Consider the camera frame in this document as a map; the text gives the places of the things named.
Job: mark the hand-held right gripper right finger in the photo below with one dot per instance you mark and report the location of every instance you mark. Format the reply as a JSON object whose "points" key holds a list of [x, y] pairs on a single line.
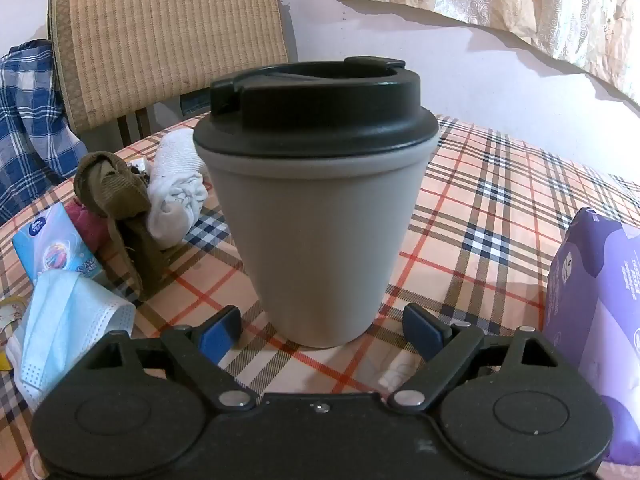
{"points": [[422, 332]]}

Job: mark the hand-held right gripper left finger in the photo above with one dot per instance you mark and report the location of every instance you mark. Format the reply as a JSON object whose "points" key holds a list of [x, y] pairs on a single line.
{"points": [[217, 337]]}

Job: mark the grey cup with black lid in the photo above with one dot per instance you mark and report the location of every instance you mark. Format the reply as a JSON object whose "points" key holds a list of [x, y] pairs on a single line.
{"points": [[320, 235]]}

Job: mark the blue face mask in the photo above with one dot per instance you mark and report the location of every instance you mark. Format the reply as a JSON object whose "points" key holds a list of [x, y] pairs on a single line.
{"points": [[70, 320]]}

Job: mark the white towel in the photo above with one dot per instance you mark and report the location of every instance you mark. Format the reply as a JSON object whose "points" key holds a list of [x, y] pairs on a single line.
{"points": [[175, 180]]}

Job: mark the light blue tissue pack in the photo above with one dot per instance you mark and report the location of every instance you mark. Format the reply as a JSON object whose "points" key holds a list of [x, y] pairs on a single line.
{"points": [[50, 240]]}

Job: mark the purple tissue pack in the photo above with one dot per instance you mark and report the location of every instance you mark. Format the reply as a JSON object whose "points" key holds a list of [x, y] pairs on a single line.
{"points": [[600, 310]]}

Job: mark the olive brown sock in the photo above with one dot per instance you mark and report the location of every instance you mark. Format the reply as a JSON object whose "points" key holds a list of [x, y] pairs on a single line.
{"points": [[115, 190]]}

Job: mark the yellow printed packet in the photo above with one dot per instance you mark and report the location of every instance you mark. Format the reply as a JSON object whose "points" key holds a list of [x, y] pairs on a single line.
{"points": [[7, 320]]}

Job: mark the wooden chair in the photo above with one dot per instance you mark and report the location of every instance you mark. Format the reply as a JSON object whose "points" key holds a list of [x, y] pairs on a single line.
{"points": [[134, 125]]}

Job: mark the blue plaid shirt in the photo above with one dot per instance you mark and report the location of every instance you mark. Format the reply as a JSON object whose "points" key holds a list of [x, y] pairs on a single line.
{"points": [[30, 125]]}

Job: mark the woven straw mat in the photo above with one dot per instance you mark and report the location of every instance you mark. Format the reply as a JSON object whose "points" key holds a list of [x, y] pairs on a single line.
{"points": [[165, 35]]}

